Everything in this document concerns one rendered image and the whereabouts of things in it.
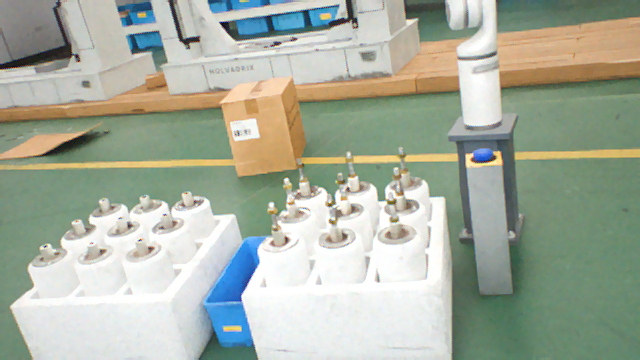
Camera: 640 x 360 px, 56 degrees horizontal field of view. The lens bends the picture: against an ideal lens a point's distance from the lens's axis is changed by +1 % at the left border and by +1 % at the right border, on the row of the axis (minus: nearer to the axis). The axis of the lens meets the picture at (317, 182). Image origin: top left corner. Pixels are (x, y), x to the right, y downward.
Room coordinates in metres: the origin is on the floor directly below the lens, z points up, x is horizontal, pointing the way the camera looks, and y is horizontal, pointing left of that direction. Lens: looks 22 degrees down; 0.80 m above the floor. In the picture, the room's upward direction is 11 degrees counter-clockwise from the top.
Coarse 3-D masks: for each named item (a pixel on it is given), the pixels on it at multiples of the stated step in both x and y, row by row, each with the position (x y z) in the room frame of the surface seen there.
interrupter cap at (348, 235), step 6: (342, 228) 1.08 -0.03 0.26; (324, 234) 1.08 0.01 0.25; (342, 234) 1.06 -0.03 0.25; (348, 234) 1.06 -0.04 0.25; (354, 234) 1.05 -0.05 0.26; (318, 240) 1.05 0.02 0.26; (324, 240) 1.05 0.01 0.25; (330, 240) 1.05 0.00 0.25; (342, 240) 1.04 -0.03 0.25; (348, 240) 1.03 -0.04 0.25; (354, 240) 1.03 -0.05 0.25; (324, 246) 1.03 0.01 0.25; (330, 246) 1.02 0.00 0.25; (336, 246) 1.02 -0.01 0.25; (342, 246) 1.01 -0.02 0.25
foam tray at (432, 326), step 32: (448, 256) 1.20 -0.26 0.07; (256, 288) 1.05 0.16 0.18; (288, 288) 1.02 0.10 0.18; (320, 288) 1.00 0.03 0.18; (352, 288) 0.98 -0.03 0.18; (384, 288) 0.96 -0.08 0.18; (416, 288) 0.94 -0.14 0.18; (448, 288) 1.07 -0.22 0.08; (256, 320) 1.03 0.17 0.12; (288, 320) 1.01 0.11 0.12; (320, 320) 0.99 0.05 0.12; (352, 320) 0.97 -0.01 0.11; (384, 320) 0.95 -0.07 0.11; (416, 320) 0.94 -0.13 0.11; (448, 320) 0.97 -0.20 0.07; (288, 352) 1.01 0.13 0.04; (320, 352) 0.99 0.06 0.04; (352, 352) 0.98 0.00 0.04; (384, 352) 0.96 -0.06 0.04; (416, 352) 0.94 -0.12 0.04; (448, 352) 0.92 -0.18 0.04
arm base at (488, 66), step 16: (464, 64) 1.38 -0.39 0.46; (480, 64) 1.36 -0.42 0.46; (496, 64) 1.38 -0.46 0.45; (464, 80) 1.39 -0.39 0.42; (480, 80) 1.36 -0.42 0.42; (496, 80) 1.37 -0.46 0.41; (464, 96) 1.39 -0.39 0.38; (480, 96) 1.36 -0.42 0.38; (496, 96) 1.37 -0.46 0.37; (464, 112) 1.40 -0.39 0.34; (480, 112) 1.36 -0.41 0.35; (496, 112) 1.37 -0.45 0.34; (480, 128) 1.37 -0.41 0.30
